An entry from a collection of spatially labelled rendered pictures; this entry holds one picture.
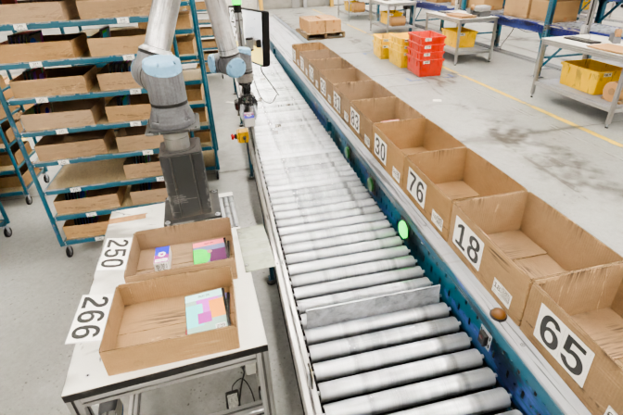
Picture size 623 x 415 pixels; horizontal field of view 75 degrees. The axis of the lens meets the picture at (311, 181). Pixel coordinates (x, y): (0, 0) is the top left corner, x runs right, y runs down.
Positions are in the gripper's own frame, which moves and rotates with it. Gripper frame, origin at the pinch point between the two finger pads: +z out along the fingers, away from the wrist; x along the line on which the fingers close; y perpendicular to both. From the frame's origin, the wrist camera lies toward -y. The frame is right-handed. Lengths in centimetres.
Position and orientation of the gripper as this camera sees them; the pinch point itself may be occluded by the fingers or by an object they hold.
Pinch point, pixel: (248, 117)
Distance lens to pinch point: 225.3
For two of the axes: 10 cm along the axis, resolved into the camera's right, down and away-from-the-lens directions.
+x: 9.8, -1.3, 1.7
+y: 2.1, 4.6, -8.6
